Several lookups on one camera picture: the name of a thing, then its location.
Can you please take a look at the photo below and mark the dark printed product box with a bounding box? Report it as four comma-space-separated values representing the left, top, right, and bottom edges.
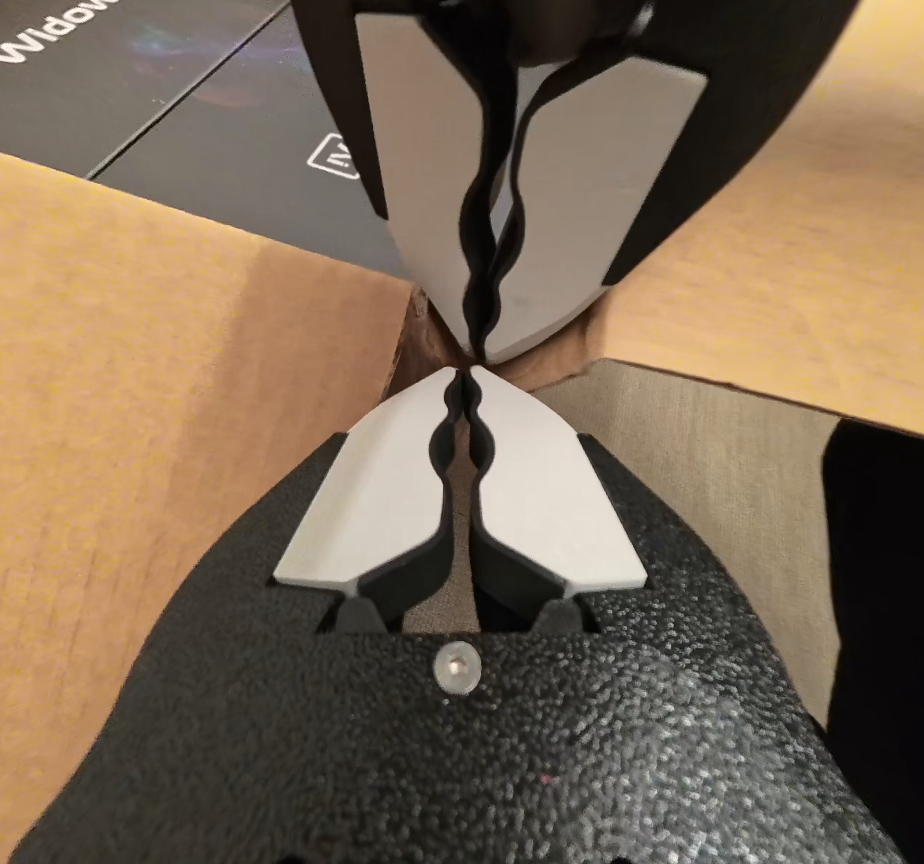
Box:
0, 0, 293, 182
92, 3, 416, 280

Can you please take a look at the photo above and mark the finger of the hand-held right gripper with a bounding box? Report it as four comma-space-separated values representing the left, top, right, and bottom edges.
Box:
484, 54, 708, 364
354, 11, 510, 360

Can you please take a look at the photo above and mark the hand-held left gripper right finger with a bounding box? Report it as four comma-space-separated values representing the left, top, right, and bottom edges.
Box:
462, 366, 648, 634

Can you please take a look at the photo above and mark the large cardboard box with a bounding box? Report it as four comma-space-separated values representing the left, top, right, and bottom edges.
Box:
0, 0, 924, 854

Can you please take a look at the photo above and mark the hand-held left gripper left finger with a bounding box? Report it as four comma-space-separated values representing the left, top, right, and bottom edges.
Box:
271, 366, 463, 634

